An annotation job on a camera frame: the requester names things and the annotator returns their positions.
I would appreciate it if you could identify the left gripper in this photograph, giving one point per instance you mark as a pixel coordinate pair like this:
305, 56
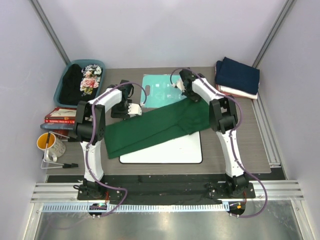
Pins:
120, 113

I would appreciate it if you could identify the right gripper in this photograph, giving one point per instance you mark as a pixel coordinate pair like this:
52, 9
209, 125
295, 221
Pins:
194, 96

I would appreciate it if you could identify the green t-shirt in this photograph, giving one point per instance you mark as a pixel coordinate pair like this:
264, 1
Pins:
157, 126

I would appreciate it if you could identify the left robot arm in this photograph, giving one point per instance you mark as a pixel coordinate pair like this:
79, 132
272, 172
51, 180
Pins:
89, 128

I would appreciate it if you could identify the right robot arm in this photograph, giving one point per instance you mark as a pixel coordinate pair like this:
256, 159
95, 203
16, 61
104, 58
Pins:
223, 120

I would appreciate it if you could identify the teal folding board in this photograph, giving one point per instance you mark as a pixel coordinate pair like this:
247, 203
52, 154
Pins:
159, 91

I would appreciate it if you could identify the folded white t-shirt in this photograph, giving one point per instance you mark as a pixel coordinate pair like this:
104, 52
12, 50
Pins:
235, 92

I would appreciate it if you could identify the folded navy t-shirt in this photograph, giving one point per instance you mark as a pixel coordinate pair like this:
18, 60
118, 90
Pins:
236, 75

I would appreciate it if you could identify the black floral t-shirt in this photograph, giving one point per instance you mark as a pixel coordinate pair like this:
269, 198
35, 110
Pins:
80, 84

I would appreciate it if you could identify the teal plastic basket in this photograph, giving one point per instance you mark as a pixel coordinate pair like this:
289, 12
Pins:
82, 63

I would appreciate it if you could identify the red top book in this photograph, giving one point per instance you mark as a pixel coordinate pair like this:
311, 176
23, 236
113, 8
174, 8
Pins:
62, 113

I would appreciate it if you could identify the red book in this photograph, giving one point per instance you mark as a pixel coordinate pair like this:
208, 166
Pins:
62, 113
59, 121

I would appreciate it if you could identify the white dry-erase board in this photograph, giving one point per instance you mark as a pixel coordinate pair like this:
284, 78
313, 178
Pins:
183, 150

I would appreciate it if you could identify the red middle book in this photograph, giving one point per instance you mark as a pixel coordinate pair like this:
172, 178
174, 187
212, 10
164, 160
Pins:
59, 121

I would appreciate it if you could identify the orange interior mug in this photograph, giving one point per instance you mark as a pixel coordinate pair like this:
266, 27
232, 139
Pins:
52, 147

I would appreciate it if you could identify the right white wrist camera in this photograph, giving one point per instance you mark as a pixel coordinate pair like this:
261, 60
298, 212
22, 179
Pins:
179, 85

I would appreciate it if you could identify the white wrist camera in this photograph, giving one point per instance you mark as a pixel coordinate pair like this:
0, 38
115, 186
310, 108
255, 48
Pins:
179, 85
134, 110

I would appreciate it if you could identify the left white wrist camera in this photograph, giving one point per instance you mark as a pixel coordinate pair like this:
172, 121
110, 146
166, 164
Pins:
134, 110

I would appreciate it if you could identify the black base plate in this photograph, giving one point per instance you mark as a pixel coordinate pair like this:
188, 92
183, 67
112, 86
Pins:
204, 185

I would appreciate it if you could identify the slotted cable duct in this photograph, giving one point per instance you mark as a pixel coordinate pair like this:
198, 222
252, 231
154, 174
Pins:
87, 207

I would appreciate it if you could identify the aluminium frame rail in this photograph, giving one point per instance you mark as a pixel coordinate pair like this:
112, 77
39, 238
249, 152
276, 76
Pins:
272, 190

